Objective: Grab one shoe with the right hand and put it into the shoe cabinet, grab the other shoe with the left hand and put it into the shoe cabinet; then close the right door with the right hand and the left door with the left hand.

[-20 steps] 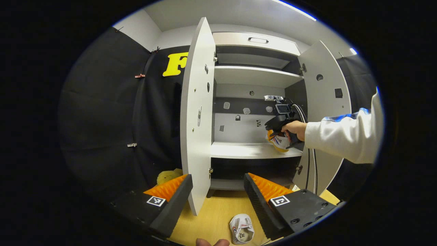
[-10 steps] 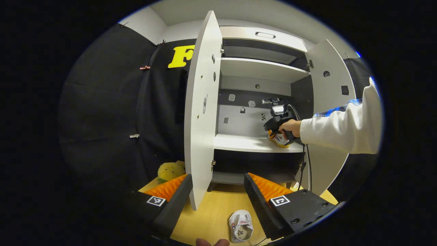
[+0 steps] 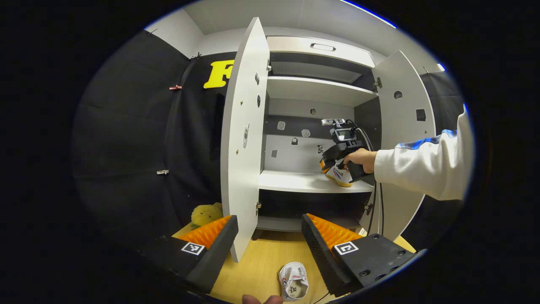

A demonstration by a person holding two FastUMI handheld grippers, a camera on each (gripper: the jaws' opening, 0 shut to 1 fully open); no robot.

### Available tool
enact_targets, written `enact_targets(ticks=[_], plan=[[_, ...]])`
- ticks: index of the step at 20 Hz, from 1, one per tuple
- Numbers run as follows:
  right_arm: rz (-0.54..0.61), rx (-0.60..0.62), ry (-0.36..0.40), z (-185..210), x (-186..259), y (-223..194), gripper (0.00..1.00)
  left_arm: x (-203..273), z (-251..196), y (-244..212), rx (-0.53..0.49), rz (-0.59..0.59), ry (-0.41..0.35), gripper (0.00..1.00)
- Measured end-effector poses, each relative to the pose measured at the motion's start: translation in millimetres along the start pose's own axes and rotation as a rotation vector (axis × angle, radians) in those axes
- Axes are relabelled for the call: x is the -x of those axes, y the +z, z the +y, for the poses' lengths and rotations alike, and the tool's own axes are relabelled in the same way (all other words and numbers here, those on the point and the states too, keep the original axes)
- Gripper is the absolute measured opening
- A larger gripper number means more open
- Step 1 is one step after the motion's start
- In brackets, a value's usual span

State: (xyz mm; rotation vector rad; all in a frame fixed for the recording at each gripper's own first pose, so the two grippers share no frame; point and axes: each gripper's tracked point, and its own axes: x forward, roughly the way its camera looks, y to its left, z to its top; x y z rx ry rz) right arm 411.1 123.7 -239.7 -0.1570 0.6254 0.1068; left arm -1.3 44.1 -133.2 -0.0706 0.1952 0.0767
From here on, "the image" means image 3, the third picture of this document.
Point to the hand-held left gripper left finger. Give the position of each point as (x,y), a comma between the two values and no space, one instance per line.
(211,257)

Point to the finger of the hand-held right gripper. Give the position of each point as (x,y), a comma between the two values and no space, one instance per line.
(325,165)

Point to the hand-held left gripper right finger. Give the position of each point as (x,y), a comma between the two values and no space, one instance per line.
(320,257)

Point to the white shoe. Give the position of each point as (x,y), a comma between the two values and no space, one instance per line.
(293,280)
(339,177)

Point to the white shoe cabinet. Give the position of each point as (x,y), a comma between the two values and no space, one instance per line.
(303,143)

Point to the white cabinet door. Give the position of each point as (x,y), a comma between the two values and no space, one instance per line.
(244,169)
(405,126)

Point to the white cabinet shelf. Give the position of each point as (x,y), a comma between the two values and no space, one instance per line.
(295,181)
(312,88)

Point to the beige cabinet drawer front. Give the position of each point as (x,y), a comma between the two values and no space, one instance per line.
(295,48)

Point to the yellow plush toy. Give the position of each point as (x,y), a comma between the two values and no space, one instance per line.
(206,214)

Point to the long ceiling light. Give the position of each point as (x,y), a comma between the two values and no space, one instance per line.
(371,13)

